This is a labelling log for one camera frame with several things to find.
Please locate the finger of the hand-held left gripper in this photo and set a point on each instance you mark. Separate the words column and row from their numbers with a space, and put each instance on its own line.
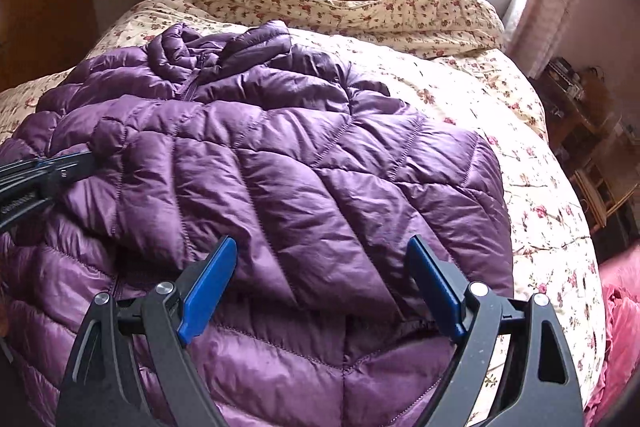
column 70, row 170
column 47, row 160

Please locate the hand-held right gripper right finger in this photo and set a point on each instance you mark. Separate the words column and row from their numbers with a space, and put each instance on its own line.
column 434, row 288

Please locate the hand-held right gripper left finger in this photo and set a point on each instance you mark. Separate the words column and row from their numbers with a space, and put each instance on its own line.
column 211, row 289

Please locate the purple quilted down jacket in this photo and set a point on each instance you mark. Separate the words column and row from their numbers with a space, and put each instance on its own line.
column 280, row 187

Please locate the cream floral duvet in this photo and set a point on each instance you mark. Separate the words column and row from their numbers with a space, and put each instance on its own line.
column 530, row 187

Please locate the pink crumpled cloth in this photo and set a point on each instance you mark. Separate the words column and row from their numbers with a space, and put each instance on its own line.
column 620, row 322

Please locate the cluttered wooden side table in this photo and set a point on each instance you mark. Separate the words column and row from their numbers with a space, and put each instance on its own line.
column 590, row 132

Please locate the small-flowered floral pillow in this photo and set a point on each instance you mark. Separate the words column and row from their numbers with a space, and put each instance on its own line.
column 400, row 22

